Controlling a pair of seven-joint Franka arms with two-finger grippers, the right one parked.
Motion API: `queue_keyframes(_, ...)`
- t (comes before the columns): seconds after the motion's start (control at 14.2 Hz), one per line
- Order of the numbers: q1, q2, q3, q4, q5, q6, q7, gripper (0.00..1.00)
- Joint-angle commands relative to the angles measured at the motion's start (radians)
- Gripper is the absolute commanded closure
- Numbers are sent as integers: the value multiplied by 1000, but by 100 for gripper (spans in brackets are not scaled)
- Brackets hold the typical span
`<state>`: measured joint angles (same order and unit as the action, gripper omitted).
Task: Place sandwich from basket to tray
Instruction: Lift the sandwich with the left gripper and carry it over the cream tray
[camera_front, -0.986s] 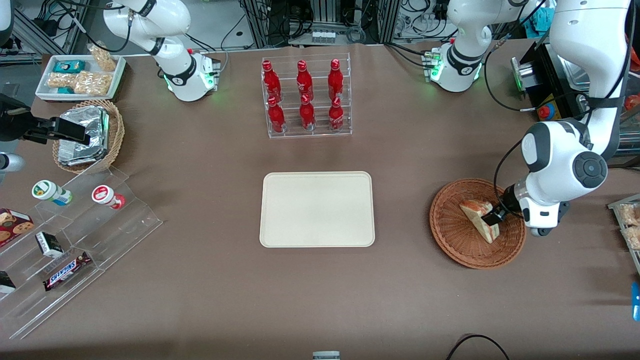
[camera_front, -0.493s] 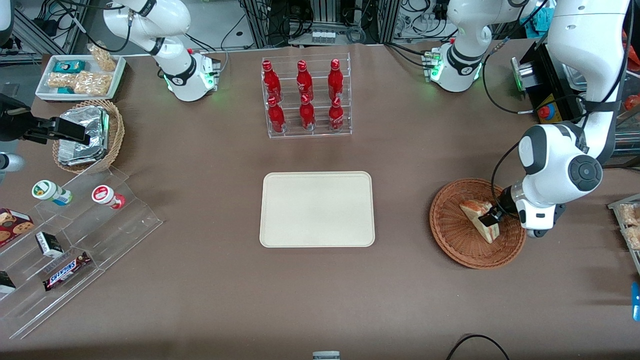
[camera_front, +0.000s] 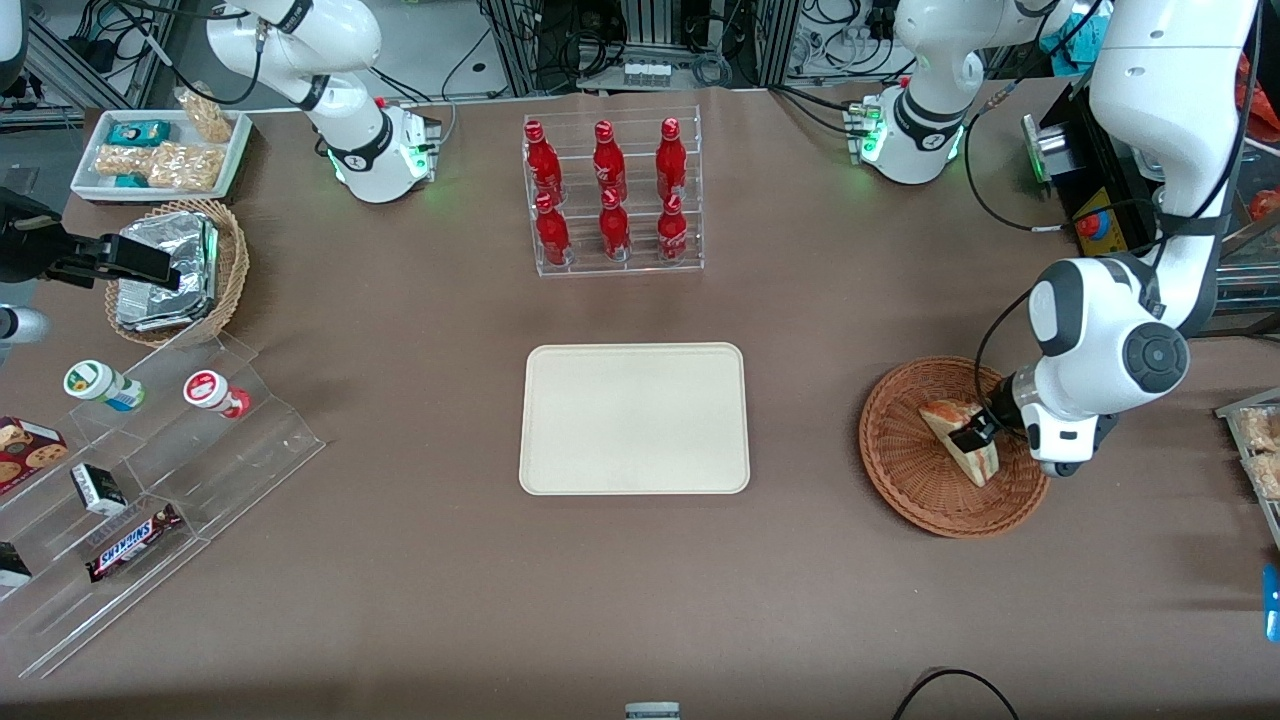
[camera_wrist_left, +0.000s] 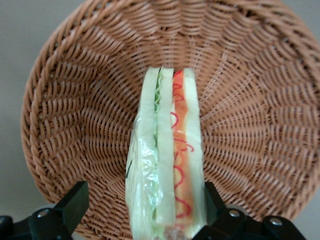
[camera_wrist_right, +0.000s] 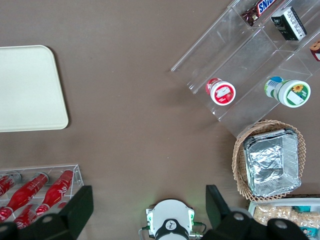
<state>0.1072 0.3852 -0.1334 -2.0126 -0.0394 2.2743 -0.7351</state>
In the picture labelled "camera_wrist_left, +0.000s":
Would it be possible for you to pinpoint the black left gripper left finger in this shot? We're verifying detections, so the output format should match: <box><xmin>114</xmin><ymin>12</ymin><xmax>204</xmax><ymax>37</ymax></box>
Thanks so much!
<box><xmin>28</xmin><ymin>181</ymin><xmax>90</xmax><ymax>240</ymax></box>

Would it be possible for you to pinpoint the triangle sandwich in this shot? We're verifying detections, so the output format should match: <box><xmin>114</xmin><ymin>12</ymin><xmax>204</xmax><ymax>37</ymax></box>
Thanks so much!
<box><xmin>124</xmin><ymin>66</ymin><xmax>208</xmax><ymax>240</ymax></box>

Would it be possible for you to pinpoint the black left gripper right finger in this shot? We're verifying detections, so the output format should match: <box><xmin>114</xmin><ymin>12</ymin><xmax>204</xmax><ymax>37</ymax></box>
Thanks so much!
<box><xmin>197</xmin><ymin>181</ymin><xmax>265</xmax><ymax>240</ymax></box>

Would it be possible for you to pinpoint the empty round wicker basket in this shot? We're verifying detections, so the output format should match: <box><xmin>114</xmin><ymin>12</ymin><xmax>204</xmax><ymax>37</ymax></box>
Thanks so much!
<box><xmin>20</xmin><ymin>0</ymin><xmax>320</xmax><ymax>240</ymax></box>

